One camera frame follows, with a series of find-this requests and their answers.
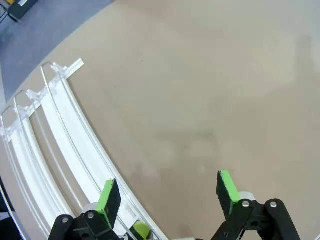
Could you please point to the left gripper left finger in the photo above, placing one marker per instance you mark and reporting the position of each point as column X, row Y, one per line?
column 110, row 200

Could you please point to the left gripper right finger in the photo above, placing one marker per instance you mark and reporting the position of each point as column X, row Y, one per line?
column 226, row 192

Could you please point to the black Pepsi can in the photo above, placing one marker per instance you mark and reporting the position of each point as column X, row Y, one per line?
column 141, row 228

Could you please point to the black cart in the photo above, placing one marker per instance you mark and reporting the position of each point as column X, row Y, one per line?
column 21, row 7

